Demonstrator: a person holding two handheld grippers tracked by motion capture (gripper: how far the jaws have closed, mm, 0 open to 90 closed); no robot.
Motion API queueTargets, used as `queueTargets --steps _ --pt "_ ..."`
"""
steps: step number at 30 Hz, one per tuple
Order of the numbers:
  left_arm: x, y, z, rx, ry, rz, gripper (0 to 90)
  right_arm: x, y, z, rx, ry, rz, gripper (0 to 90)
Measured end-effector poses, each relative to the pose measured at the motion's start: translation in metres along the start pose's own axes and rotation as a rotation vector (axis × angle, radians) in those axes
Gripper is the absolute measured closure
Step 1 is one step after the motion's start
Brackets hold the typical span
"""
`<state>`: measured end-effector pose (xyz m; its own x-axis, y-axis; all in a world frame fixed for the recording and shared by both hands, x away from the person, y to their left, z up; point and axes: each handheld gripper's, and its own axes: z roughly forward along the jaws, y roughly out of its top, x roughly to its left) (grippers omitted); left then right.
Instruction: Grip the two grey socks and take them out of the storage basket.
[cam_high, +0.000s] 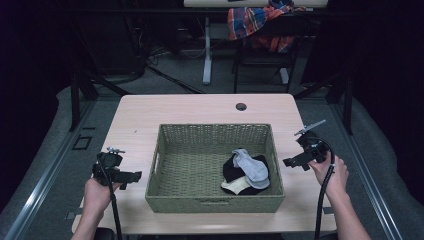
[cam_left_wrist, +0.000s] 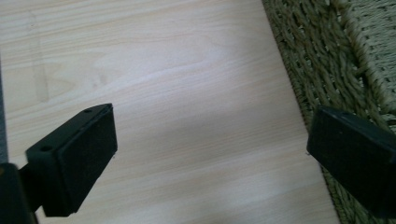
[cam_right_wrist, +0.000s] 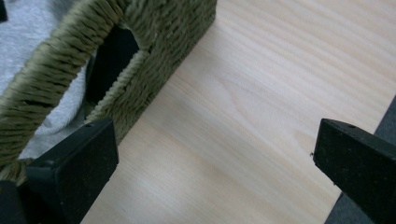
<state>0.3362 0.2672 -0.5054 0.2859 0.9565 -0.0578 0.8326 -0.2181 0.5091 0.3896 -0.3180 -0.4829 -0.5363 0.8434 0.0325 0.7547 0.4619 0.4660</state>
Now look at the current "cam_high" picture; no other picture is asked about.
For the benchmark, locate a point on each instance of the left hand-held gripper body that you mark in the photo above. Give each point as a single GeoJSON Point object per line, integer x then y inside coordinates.
{"type": "Point", "coordinates": [109, 163]}

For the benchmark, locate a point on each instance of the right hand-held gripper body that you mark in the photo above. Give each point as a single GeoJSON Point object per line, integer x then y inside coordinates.
{"type": "Point", "coordinates": [313, 146]}

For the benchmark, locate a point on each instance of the grey sock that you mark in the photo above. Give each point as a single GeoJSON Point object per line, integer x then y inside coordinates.
{"type": "Point", "coordinates": [253, 168]}

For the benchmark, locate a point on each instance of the green woven basket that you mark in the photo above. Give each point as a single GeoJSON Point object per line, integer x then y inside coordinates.
{"type": "Point", "coordinates": [186, 166]}

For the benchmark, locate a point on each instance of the cream sock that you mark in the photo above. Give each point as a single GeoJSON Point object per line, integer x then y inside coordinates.
{"type": "Point", "coordinates": [236, 186]}

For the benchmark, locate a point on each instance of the black sock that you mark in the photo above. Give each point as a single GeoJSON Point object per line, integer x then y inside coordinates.
{"type": "Point", "coordinates": [231, 171]}

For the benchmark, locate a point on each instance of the person's left hand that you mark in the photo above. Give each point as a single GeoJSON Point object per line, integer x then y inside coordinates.
{"type": "Point", "coordinates": [96, 196]}

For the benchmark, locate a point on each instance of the person's right hand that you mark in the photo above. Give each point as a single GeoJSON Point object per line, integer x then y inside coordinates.
{"type": "Point", "coordinates": [333, 176]}

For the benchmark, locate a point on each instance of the black metal stand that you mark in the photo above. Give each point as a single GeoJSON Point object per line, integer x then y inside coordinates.
{"type": "Point", "coordinates": [348, 106]}
{"type": "Point", "coordinates": [75, 100]}

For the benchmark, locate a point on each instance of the white desk leg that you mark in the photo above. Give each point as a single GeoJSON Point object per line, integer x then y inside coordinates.
{"type": "Point", "coordinates": [284, 76]}
{"type": "Point", "coordinates": [207, 60]}

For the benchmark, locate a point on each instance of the black chair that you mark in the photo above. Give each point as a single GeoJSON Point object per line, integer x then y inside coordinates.
{"type": "Point", "coordinates": [266, 58]}

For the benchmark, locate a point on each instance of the plaid cloth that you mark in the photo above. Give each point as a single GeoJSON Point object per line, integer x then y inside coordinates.
{"type": "Point", "coordinates": [248, 20]}

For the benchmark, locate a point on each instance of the metal floor rail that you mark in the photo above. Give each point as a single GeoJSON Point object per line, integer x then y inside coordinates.
{"type": "Point", "coordinates": [40, 186]}
{"type": "Point", "coordinates": [370, 186]}

